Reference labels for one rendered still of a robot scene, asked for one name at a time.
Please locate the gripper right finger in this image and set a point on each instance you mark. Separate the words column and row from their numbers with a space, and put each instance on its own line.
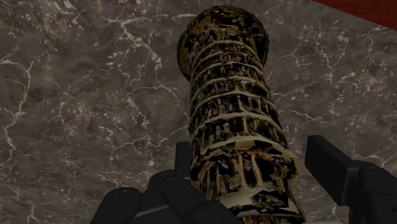
column 356, row 180

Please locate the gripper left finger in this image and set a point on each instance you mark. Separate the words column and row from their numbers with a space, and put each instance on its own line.
column 173, row 198

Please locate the brown tower figure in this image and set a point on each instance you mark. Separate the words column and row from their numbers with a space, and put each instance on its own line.
column 235, row 124

